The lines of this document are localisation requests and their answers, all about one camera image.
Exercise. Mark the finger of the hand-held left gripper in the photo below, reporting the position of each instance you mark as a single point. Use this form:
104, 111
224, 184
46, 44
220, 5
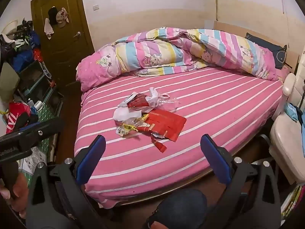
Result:
43, 131

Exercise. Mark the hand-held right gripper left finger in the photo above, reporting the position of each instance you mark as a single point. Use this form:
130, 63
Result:
91, 159

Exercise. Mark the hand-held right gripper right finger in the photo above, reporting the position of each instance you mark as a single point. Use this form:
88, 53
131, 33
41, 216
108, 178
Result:
215, 159

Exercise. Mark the red packet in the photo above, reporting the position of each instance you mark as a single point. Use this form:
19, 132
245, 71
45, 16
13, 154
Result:
137, 102

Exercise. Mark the person's left hand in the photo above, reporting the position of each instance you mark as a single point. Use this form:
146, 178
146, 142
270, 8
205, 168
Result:
20, 195

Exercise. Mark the green patterned cloth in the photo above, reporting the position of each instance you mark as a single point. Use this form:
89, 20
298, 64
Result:
46, 108

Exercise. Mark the white printed sheet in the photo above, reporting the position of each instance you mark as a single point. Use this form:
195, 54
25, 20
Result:
35, 158

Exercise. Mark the red bag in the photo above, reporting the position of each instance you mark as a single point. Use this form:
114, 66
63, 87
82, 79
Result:
16, 116

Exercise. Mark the pink striped bed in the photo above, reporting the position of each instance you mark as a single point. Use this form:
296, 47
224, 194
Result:
214, 112

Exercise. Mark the yellow snack wrapper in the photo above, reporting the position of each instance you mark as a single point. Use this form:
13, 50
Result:
128, 128

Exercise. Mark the red ribbon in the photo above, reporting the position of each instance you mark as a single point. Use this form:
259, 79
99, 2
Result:
160, 145

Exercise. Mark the red envelope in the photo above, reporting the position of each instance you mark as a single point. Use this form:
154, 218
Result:
169, 124

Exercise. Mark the person's leg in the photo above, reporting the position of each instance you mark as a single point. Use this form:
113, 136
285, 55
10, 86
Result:
178, 210

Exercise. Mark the cream office chair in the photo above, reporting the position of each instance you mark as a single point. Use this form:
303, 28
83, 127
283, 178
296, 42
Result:
286, 133

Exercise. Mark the pile of clothes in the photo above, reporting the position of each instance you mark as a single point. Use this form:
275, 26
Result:
23, 57

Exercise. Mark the brown wooden door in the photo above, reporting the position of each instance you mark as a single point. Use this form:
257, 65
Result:
69, 54

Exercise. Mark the blue clothes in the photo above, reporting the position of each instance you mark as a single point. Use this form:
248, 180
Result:
292, 112

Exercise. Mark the white hanging cloth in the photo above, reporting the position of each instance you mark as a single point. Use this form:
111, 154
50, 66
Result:
48, 29

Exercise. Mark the black cap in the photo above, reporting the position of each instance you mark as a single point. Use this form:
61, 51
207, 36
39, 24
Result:
53, 15

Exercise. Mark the dark blue pillow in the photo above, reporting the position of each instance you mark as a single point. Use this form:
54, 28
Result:
274, 51

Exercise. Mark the pastel striped cartoon quilt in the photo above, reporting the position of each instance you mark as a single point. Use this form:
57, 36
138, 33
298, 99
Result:
154, 52

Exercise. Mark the white light switch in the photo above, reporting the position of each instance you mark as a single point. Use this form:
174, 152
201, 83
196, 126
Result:
96, 7

